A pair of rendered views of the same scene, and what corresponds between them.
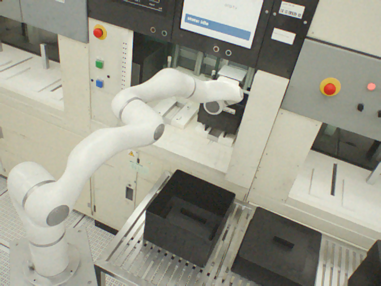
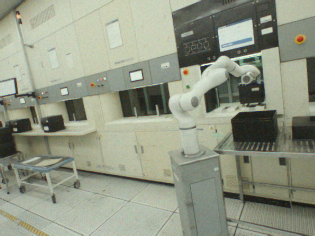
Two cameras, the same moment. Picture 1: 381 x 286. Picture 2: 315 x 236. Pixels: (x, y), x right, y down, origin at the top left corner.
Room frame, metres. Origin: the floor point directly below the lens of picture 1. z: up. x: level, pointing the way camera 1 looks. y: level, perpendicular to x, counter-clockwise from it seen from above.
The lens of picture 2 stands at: (-0.72, 0.16, 1.27)
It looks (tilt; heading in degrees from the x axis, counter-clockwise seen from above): 8 degrees down; 18
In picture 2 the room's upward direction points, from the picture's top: 10 degrees counter-clockwise
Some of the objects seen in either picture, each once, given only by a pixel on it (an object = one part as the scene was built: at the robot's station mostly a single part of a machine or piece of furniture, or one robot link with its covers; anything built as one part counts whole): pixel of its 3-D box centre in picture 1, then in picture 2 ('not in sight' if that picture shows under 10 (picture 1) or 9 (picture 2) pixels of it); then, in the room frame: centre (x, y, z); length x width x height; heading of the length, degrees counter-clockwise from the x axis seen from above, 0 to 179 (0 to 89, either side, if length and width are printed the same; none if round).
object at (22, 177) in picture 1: (37, 201); (181, 110); (0.67, 0.43, 1.07); 0.19 x 0.12 x 0.24; 53
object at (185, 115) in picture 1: (173, 111); (226, 108); (1.60, 0.12, 0.89); 0.22 x 0.21 x 0.04; 164
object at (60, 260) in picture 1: (49, 248); (189, 140); (0.65, 0.41, 0.85); 0.19 x 0.19 x 0.18
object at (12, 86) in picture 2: not in sight; (18, 89); (1.94, 3.42, 1.59); 0.50 x 0.41 x 0.36; 164
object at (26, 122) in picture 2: not in sight; (21, 125); (2.29, 4.03, 0.93); 0.30 x 0.28 x 0.26; 76
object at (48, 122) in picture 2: not in sight; (52, 123); (1.95, 2.89, 0.93); 0.30 x 0.28 x 0.26; 71
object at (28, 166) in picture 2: not in sight; (47, 174); (1.48, 2.73, 0.24); 0.97 x 0.52 x 0.48; 76
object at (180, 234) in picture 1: (189, 215); (255, 125); (0.92, -0.06, 0.85); 0.28 x 0.28 x 0.17; 72
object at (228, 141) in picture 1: (219, 127); (253, 106); (1.52, -0.14, 0.89); 0.22 x 0.21 x 0.04; 164
